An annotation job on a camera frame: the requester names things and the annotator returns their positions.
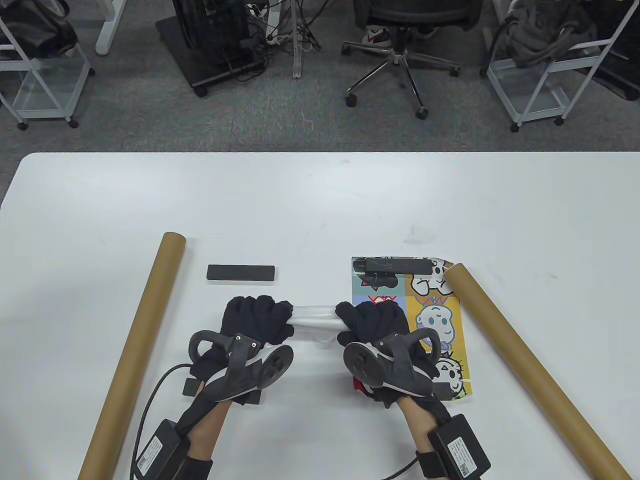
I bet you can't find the white wheeled cart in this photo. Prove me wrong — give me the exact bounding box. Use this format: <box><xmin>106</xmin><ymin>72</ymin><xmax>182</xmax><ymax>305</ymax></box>
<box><xmin>486</xmin><ymin>0</ymin><xmax>640</xmax><ymax>132</ymax></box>
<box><xmin>0</xmin><ymin>0</ymin><xmax>96</xmax><ymax>131</ymax></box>

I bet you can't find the person's left forearm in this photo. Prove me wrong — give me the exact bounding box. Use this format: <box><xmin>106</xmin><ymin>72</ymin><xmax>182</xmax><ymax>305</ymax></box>
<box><xmin>185</xmin><ymin>395</ymin><xmax>233</xmax><ymax>480</ymax></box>

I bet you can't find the colourful cartoon panel poster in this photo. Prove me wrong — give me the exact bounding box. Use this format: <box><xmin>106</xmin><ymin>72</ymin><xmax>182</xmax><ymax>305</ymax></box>
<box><xmin>351</xmin><ymin>256</ymin><xmax>473</xmax><ymax>401</ymax></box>

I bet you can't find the white desk leg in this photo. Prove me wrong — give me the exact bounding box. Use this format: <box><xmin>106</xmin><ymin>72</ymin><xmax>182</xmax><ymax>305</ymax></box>
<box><xmin>95</xmin><ymin>0</ymin><xmax>128</xmax><ymax>56</ymax></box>

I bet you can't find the grey bag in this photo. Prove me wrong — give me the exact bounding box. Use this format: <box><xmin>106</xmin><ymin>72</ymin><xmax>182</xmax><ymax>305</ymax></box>
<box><xmin>505</xmin><ymin>0</ymin><xmax>601</xmax><ymax>68</ymax></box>

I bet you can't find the black bar weight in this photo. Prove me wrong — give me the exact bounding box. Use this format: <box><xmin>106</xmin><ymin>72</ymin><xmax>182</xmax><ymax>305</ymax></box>
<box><xmin>207</xmin><ymin>264</ymin><xmax>276</xmax><ymax>283</ymax></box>
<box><xmin>352</xmin><ymin>258</ymin><xmax>435</xmax><ymax>276</ymax></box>
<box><xmin>430</xmin><ymin>381</ymin><xmax>463</xmax><ymax>401</ymax></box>
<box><xmin>183</xmin><ymin>377</ymin><xmax>263</xmax><ymax>406</ymax></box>

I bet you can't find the black glove cable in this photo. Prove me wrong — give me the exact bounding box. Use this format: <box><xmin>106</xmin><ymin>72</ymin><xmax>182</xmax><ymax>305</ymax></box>
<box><xmin>382</xmin><ymin>455</ymin><xmax>421</xmax><ymax>480</ymax></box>
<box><xmin>129</xmin><ymin>363</ymin><xmax>193</xmax><ymax>480</ymax></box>

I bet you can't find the white upright post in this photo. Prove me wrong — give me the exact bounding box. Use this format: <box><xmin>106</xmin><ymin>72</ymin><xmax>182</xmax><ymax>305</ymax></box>
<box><xmin>292</xmin><ymin>0</ymin><xmax>305</xmax><ymax>80</ymax></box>

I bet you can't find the grey and white hand controller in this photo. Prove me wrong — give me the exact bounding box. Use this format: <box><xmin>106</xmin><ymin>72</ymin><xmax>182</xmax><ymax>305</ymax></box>
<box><xmin>188</xmin><ymin>330</ymin><xmax>295</xmax><ymax>402</ymax></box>
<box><xmin>342</xmin><ymin>327</ymin><xmax>443</xmax><ymax>398</ymax></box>

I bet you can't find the black wrist sensor box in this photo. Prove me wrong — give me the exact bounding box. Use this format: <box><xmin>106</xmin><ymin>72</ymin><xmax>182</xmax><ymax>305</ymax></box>
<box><xmin>428</xmin><ymin>414</ymin><xmax>492</xmax><ymax>480</ymax></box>
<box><xmin>131</xmin><ymin>419</ymin><xmax>188</xmax><ymax>480</ymax></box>

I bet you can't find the black bag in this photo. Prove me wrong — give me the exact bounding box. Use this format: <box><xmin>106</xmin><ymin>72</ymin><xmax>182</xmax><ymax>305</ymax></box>
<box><xmin>0</xmin><ymin>0</ymin><xmax>78</xmax><ymax>58</ymax></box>

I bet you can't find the white cartoon print poster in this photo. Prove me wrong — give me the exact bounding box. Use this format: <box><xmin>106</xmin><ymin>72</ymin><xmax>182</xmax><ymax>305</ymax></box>
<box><xmin>290</xmin><ymin>303</ymin><xmax>351</xmax><ymax>335</ymax></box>

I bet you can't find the person's right forearm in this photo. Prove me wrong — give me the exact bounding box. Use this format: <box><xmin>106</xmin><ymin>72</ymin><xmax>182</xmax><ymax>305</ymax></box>
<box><xmin>397</xmin><ymin>397</ymin><xmax>451</xmax><ymax>480</ymax></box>

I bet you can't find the person's left hand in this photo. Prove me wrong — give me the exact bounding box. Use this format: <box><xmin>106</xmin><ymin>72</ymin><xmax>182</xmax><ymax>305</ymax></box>
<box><xmin>189</xmin><ymin>295</ymin><xmax>296</xmax><ymax>406</ymax></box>

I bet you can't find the black wrist strap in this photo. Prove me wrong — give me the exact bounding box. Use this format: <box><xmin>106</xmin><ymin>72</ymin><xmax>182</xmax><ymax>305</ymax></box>
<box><xmin>415</xmin><ymin>449</ymin><xmax>448</xmax><ymax>480</ymax></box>

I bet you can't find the white power strip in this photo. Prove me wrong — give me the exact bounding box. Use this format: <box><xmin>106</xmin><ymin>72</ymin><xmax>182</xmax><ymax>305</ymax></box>
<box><xmin>265</xmin><ymin>10</ymin><xmax>291</xmax><ymax>46</ymax></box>

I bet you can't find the black wheeled computer stand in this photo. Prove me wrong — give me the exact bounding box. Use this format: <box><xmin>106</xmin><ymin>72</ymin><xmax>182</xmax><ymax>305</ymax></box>
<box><xmin>155</xmin><ymin>0</ymin><xmax>268</xmax><ymax>97</ymax></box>

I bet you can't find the brown cardboard mailing tube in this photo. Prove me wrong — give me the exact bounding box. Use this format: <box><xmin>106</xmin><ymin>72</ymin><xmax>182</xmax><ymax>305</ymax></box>
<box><xmin>77</xmin><ymin>231</ymin><xmax>187</xmax><ymax>480</ymax></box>
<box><xmin>443</xmin><ymin>263</ymin><xmax>633</xmax><ymax>480</ymax></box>

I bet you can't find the bundle of black cables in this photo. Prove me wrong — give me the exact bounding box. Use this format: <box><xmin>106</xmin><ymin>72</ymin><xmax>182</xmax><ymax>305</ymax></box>
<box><xmin>245</xmin><ymin>0</ymin><xmax>331</xmax><ymax>53</ymax></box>

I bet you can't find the black office chair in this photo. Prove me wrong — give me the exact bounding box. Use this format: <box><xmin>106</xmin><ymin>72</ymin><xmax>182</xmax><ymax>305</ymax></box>
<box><xmin>341</xmin><ymin>0</ymin><xmax>483</xmax><ymax>120</ymax></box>

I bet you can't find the person's right hand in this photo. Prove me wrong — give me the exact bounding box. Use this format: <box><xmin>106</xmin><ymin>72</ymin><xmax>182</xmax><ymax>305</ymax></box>
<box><xmin>334</xmin><ymin>300</ymin><xmax>454</xmax><ymax>427</ymax></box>

